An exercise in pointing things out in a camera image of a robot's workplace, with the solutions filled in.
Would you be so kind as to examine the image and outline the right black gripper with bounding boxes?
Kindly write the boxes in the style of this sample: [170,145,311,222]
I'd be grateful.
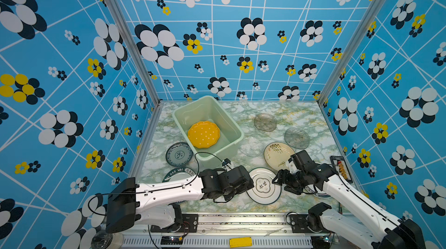
[271,168,307,193]

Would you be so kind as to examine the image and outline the white plate black emblem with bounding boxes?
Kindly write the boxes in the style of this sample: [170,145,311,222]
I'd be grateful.
[247,168,282,206]

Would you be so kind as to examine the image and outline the light green plastic bin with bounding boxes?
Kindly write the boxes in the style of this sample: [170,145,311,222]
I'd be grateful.
[173,96,245,166]

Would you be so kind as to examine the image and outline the yellow dotted plate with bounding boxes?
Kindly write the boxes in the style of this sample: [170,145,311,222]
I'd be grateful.
[188,121,220,149]

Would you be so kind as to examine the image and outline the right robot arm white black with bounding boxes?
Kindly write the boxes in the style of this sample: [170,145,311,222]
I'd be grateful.
[272,150,426,249]

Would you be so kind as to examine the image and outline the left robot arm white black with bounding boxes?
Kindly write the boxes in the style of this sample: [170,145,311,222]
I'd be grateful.
[106,166,254,233]

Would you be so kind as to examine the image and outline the white plate striped green rim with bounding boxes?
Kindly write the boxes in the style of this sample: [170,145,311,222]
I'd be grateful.
[305,185,331,199]

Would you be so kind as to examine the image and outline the beige bowl plate with leaves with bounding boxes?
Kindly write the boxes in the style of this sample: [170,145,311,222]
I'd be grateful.
[264,142,295,171]

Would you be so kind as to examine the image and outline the clear glass plate right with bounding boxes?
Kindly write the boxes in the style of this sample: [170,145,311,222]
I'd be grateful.
[284,128,310,150]

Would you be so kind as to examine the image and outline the white plate green lettered rim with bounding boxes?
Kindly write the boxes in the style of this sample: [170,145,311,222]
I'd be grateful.
[162,167,196,183]

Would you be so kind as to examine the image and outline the black battery charger box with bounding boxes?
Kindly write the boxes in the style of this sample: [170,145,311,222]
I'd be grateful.
[330,156,353,183]

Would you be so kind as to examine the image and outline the small teal patterned plate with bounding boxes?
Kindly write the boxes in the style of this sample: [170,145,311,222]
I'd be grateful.
[166,142,193,167]

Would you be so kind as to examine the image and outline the clear glass plate far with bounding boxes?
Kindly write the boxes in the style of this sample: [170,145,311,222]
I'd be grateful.
[254,113,278,132]

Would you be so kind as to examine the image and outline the clear tape roll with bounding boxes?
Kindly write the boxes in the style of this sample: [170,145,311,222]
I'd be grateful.
[91,230,124,249]

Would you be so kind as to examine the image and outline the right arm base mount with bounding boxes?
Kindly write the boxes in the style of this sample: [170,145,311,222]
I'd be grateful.
[286,213,329,235]

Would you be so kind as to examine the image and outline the aluminium front rail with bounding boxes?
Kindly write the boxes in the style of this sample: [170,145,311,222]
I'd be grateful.
[102,212,398,249]

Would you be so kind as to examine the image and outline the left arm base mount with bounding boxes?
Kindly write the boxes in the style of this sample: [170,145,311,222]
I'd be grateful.
[149,214,199,233]

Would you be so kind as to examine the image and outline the yellow tag on rail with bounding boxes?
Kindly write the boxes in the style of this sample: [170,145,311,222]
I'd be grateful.
[230,237,253,249]

